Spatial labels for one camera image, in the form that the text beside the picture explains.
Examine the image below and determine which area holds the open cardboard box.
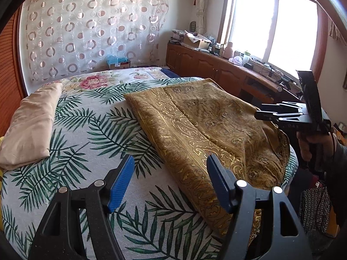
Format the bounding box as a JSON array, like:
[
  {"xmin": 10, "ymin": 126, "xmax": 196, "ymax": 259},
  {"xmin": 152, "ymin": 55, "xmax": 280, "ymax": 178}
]
[{"xmin": 184, "ymin": 32, "xmax": 212, "ymax": 50}]

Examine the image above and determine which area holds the circle pattern sheer curtain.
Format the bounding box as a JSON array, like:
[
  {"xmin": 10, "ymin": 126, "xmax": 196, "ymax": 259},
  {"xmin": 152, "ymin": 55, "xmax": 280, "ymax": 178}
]
[{"xmin": 23, "ymin": 0, "xmax": 170, "ymax": 83}]

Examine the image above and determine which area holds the stack of patterned items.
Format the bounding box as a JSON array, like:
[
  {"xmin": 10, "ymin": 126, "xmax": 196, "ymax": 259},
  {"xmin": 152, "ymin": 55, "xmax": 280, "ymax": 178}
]
[{"xmin": 170, "ymin": 29, "xmax": 188, "ymax": 44}]

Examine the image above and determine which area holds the golden paisley cloth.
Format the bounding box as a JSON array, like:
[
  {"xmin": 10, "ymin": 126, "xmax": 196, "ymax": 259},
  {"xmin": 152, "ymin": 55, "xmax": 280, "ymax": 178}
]
[{"xmin": 124, "ymin": 78, "xmax": 291, "ymax": 237}]

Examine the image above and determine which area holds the white jug on cabinet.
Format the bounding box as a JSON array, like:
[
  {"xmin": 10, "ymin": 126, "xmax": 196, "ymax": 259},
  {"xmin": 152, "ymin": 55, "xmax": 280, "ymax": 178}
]
[{"xmin": 223, "ymin": 42, "xmax": 235, "ymax": 59}]

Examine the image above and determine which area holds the beige patterned curtain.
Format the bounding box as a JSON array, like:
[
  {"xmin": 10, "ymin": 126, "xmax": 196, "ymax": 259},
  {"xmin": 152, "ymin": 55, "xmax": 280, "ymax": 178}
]
[{"xmin": 195, "ymin": 0, "xmax": 229, "ymax": 36}]

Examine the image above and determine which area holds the person's right forearm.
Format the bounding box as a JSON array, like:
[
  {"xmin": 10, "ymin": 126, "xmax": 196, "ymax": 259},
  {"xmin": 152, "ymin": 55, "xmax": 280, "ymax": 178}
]
[{"xmin": 322, "ymin": 138, "xmax": 347, "ymax": 228}]

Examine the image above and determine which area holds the black circle pattern bag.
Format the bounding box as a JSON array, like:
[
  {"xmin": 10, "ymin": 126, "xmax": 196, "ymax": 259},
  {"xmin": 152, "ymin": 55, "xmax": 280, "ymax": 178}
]
[{"xmin": 299, "ymin": 186, "xmax": 332, "ymax": 234}]

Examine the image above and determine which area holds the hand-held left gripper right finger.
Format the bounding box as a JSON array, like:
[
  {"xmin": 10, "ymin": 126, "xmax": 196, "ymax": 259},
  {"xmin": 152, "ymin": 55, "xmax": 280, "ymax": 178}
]
[{"xmin": 206, "ymin": 154, "xmax": 312, "ymax": 260}]

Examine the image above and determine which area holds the red wooden slatted panel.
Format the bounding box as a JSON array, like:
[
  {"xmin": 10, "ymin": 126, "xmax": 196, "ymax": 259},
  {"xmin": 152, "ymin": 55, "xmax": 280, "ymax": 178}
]
[{"xmin": 0, "ymin": 13, "xmax": 28, "ymax": 137}]

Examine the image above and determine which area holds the person's right hand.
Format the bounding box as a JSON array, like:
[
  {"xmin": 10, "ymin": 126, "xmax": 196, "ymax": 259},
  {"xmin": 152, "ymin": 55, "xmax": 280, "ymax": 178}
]
[{"xmin": 297, "ymin": 131, "xmax": 335, "ymax": 165}]

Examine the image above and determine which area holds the floral quilt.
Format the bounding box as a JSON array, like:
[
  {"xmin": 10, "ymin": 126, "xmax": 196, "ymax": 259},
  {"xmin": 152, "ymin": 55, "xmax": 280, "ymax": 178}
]
[{"xmin": 41, "ymin": 68, "xmax": 170, "ymax": 94}]

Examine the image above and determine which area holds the window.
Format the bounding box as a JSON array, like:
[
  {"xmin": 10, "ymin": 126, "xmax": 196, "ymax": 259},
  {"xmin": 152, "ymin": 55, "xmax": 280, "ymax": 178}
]
[{"xmin": 224, "ymin": 0, "xmax": 321, "ymax": 71}]

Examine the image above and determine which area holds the pale beige pillow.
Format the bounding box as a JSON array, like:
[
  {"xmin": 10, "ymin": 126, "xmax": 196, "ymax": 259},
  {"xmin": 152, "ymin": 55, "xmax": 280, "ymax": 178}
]
[{"xmin": 0, "ymin": 83, "xmax": 64, "ymax": 170}]

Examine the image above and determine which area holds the wooden cabinet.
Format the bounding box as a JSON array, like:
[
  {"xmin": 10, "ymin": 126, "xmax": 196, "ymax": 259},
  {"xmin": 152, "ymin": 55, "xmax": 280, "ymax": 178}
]
[{"xmin": 165, "ymin": 43, "xmax": 302, "ymax": 106}]

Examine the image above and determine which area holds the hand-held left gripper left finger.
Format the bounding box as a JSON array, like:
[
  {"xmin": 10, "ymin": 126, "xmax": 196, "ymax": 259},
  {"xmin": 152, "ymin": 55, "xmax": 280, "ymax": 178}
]
[{"xmin": 28, "ymin": 155, "xmax": 135, "ymax": 260}]

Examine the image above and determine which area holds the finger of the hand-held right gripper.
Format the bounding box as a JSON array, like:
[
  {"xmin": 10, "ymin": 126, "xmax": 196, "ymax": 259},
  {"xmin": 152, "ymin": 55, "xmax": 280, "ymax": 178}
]
[
  {"xmin": 261, "ymin": 101, "xmax": 308, "ymax": 113},
  {"xmin": 255, "ymin": 110, "xmax": 308, "ymax": 123}
]

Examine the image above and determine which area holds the bed with leaf-print sheet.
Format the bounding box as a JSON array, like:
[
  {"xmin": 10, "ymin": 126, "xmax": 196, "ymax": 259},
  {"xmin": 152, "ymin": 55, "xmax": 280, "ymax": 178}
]
[{"xmin": 0, "ymin": 76, "xmax": 299, "ymax": 260}]

